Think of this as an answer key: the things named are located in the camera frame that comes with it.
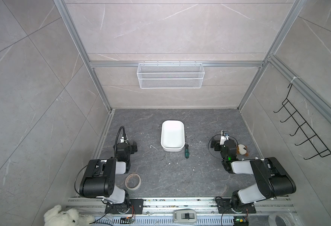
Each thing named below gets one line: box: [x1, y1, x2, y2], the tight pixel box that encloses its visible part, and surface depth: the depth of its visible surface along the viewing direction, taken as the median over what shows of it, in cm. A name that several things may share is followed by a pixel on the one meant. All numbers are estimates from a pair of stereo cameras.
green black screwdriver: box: [185, 136, 190, 159], surface depth 94 cm
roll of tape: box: [125, 173, 142, 191], surface depth 83 cm
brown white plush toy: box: [236, 144, 249, 157], surface depth 95 cm
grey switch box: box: [173, 208, 198, 224], surface depth 69 cm
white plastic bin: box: [160, 120, 186, 153], surface depth 103 cm
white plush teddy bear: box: [43, 204, 95, 226], surface depth 57 cm
